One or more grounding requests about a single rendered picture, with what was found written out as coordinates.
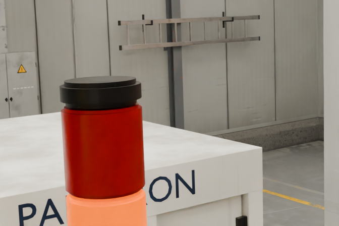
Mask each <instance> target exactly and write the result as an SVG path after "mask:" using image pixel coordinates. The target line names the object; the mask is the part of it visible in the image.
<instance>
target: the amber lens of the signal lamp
mask: <svg viewBox="0 0 339 226"><path fill-rule="evenodd" d="M66 206H67V223H68V226H147V214H146V193H145V191H144V190H143V189H141V190H140V191H139V192H137V193H135V194H132V195H129V196H125V197H119V198H113V199H83V198H78V197H75V196H72V195H71V194H68V195H67V196H66Z"/></svg>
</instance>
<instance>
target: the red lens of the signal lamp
mask: <svg viewBox="0 0 339 226"><path fill-rule="evenodd" d="M61 120H62V137H63V154H64V171H65V189H66V191H67V192H68V193H69V194H71V195H72V196H75V197H78V198H83V199H113V198H119V197H125V196H129V195H132V194H135V193H137V192H139V191H140V190H141V189H142V188H143V187H144V186H145V165H144V141H143V117H142V106H141V105H139V103H136V104H133V105H129V106H122V107H114V108H101V109H78V108H69V107H66V106H64V108H63V109H62V110H61Z"/></svg>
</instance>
